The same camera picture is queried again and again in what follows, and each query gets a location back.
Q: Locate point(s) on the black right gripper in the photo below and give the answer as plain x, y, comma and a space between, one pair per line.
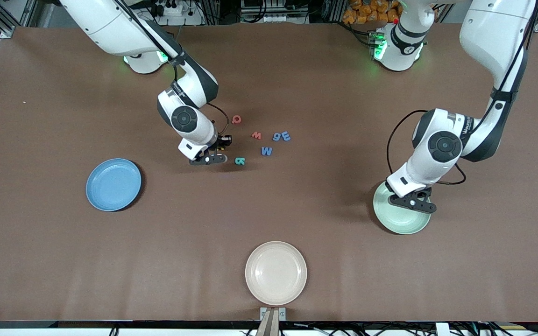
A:
222, 142

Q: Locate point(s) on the teal digit 6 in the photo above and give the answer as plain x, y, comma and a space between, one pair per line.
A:
240, 161

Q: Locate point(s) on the red foam letter Q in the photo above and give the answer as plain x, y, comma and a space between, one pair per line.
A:
233, 119

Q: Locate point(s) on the blue foam uppercase W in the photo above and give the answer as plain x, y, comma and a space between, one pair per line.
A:
266, 151

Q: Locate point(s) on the blue foam lowercase g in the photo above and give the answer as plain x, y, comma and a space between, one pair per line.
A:
277, 136

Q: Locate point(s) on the blue foam lowercase m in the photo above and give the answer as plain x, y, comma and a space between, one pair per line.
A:
286, 136

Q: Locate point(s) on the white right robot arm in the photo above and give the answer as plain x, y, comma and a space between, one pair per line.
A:
110, 23

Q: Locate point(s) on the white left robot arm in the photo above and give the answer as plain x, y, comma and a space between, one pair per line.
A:
493, 28

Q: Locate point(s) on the green plate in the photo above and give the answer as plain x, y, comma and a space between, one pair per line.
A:
402, 224

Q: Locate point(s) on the blue plate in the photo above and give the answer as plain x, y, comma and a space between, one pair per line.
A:
112, 184

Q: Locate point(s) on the beige plate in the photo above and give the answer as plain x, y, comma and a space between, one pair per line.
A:
276, 273

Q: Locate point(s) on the white socket box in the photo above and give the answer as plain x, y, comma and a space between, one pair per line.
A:
273, 16

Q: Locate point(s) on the orange mesh bag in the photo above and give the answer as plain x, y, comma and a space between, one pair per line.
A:
367, 11

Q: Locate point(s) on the metal table edge bracket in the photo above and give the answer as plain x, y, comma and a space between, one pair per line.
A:
263, 311

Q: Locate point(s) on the aluminium profile post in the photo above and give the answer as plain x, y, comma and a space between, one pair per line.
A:
269, 326

